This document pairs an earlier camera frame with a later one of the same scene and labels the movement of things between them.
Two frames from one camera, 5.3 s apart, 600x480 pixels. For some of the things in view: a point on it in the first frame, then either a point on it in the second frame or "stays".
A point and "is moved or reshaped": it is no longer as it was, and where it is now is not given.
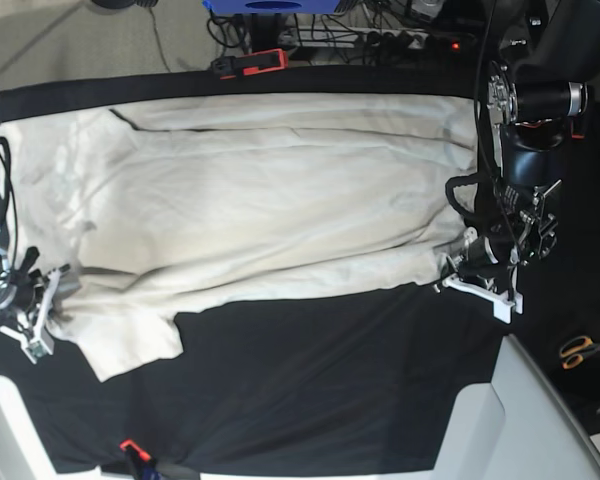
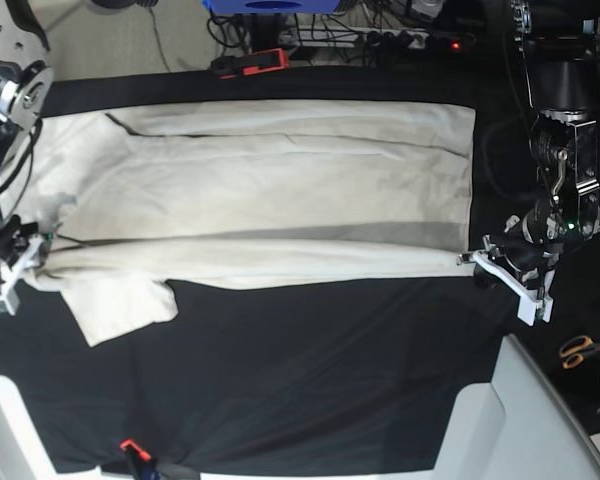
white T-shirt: (154, 209) is moved or reshaped
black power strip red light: (447, 43) stays
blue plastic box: (272, 7) stays
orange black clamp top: (228, 67) stays
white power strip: (353, 37) stays
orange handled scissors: (574, 349) stays
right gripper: (480, 260) to (531, 244)
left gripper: (22, 290) to (6, 244)
